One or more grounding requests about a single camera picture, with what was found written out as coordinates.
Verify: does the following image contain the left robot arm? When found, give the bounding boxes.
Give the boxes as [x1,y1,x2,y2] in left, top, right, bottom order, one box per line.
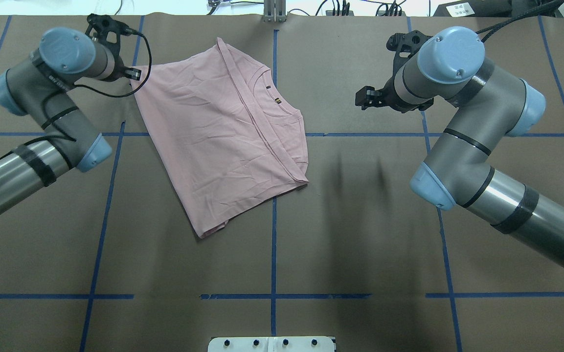
[0,14,147,215]

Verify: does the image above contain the pink printed t-shirt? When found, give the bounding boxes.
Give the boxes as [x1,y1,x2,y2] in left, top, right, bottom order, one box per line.
[132,38,309,239]

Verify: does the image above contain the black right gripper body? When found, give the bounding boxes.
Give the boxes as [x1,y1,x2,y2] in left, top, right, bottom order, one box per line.
[354,30,434,113]

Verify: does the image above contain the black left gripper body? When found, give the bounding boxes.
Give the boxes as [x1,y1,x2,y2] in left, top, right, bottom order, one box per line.
[85,14,141,82]

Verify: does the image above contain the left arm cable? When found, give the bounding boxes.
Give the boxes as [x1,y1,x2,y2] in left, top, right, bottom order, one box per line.
[0,29,153,162]

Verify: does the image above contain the black power box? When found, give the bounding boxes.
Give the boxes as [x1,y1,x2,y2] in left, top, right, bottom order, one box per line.
[431,0,512,18]

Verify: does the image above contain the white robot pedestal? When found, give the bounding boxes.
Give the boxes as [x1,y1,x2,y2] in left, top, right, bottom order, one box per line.
[206,336,337,352]

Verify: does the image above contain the aluminium frame post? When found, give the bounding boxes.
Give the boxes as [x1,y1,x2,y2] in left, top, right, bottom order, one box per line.
[262,0,288,23]

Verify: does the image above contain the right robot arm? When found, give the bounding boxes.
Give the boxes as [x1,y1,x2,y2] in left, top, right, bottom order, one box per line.
[354,26,564,268]

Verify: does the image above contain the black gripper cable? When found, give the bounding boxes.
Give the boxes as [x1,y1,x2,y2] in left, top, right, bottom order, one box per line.
[475,0,564,36]

